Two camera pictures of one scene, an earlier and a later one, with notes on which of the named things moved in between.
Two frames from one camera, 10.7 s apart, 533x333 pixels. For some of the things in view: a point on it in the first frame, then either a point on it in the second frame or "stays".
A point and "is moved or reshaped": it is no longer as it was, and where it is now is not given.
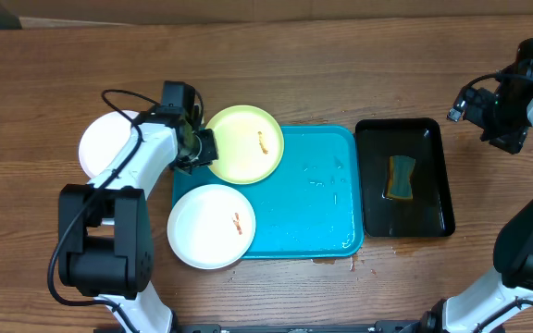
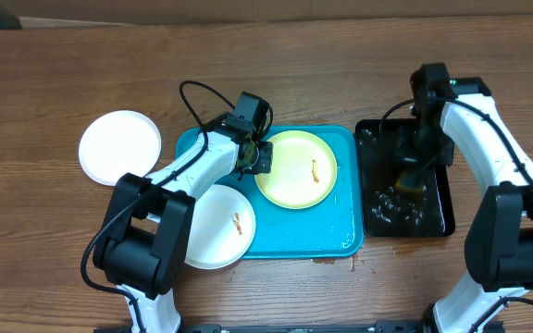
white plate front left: [211, 227] stays
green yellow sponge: [400, 177] is moved or reshaped
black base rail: [383, 326] stays
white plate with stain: [102, 139] stays
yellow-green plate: [250, 144] is moved or reshaped
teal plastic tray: [311, 207] stays
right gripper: [509, 141] to [410, 161]
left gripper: [212, 153] to [266, 165]
